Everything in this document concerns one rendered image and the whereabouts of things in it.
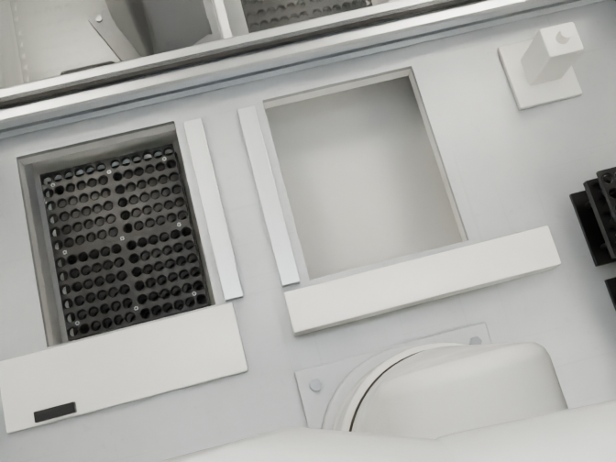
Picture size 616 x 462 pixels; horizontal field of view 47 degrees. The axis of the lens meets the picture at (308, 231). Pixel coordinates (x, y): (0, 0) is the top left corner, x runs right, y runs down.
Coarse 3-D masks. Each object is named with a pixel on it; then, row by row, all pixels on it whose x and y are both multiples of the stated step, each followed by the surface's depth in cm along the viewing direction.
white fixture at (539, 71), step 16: (544, 32) 83; (560, 32) 82; (576, 32) 83; (512, 48) 91; (528, 48) 87; (544, 48) 83; (560, 48) 83; (576, 48) 83; (512, 64) 91; (528, 64) 88; (544, 64) 84; (560, 64) 85; (512, 80) 90; (528, 80) 89; (544, 80) 89; (560, 80) 90; (576, 80) 90; (528, 96) 89; (544, 96) 90; (560, 96) 90
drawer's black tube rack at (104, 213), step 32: (160, 160) 92; (64, 192) 91; (96, 192) 94; (128, 192) 91; (160, 192) 91; (64, 224) 90; (96, 224) 93; (128, 224) 90; (160, 224) 93; (192, 224) 94; (64, 256) 89; (96, 256) 92; (128, 256) 89; (160, 256) 89; (192, 256) 92; (96, 288) 88; (128, 288) 91; (160, 288) 88; (192, 288) 88; (96, 320) 87; (128, 320) 90
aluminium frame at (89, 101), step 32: (480, 0) 89; (512, 0) 89; (544, 0) 89; (576, 0) 92; (320, 32) 86; (352, 32) 87; (384, 32) 87; (416, 32) 89; (448, 32) 91; (192, 64) 86; (224, 64) 86; (256, 64) 86; (288, 64) 89; (320, 64) 90; (32, 96) 84; (64, 96) 84; (96, 96) 85; (128, 96) 86; (160, 96) 88; (0, 128) 85; (32, 128) 87
